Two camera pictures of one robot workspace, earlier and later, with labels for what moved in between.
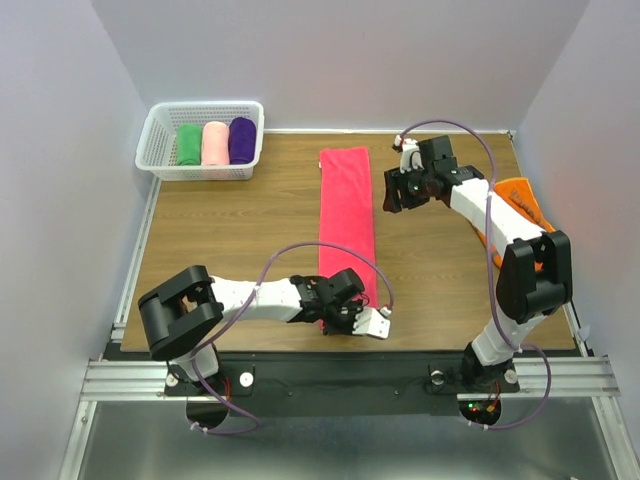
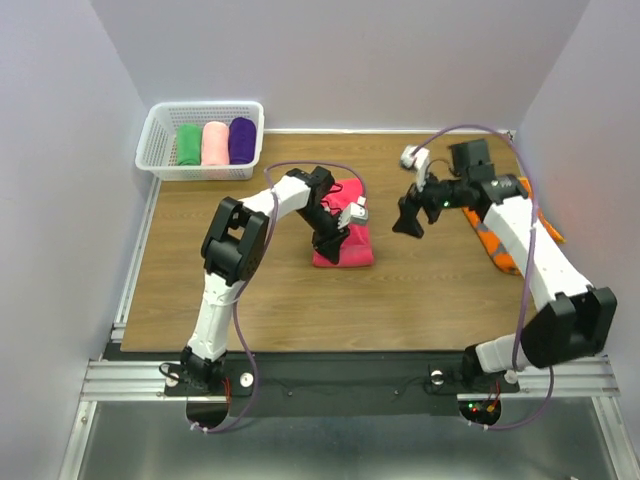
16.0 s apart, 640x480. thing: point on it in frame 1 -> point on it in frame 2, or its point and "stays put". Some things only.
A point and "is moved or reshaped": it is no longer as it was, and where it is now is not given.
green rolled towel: [189, 137] stays put
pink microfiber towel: [345, 215] is moved or reshaped
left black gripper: [347, 330] -> [327, 245]
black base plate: [341, 385] stays put
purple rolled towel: [242, 141] stays put
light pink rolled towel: [215, 144] stays put
